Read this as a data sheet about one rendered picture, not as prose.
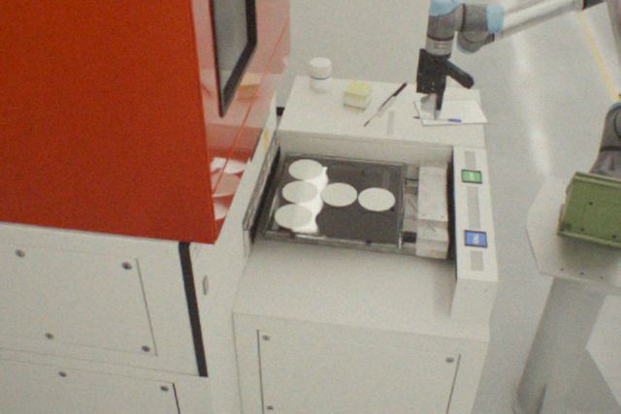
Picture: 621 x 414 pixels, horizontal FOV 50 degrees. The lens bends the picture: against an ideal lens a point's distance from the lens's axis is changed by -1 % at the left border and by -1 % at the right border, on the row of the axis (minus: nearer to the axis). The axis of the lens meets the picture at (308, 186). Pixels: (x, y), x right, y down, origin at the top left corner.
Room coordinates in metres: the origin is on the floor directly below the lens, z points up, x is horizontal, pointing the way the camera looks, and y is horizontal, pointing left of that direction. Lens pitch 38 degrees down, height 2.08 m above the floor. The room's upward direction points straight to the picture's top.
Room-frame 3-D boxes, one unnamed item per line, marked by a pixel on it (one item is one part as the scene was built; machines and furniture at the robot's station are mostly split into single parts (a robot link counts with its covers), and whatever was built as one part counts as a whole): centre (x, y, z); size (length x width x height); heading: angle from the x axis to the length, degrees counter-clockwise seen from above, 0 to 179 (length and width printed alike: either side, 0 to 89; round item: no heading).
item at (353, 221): (1.49, -0.08, 0.90); 0.34 x 0.34 x 0.01; 81
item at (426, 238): (1.31, -0.32, 0.89); 0.08 x 0.03 x 0.03; 81
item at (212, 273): (1.33, 0.17, 1.02); 0.82 x 0.03 x 0.40; 171
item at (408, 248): (1.36, -0.12, 0.84); 0.50 x 0.02 x 0.03; 81
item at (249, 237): (1.51, 0.13, 0.89); 0.44 x 0.02 x 0.10; 171
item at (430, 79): (1.68, -0.34, 1.19); 0.09 x 0.08 x 0.12; 83
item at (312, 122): (1.86, -0.24, 0.89); 0.62 x 0.35 x 0.14; 81
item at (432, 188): (1.47, -0.35, 0.87); 0.36 x 0.08 x 0.03; 171
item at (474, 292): (1.37, -0.43, 0.89); 0.55 x 0.09 x 0.14; 171
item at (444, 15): (1.68, -0.36, 1.35); 0.09 x 0.08 x 0.11; 86
